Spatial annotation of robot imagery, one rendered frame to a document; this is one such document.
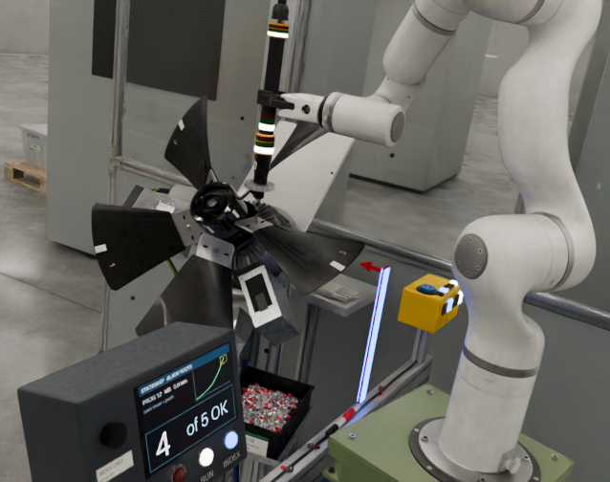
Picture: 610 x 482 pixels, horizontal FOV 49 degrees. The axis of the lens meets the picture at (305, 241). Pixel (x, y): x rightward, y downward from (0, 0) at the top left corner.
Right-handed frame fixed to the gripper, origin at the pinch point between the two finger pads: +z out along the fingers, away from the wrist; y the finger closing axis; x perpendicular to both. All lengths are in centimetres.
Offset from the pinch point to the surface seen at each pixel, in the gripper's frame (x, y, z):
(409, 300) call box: -44, 21, -34
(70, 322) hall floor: -150, 86, 169
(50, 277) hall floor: -150, 114, 223
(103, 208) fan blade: -35, -12, 39
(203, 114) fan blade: -9.5, 9.6, 27.4
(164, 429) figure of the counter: -30, -72, -42
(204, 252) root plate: -37.4, -8.8, 7.2
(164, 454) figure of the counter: -33, -73, -42
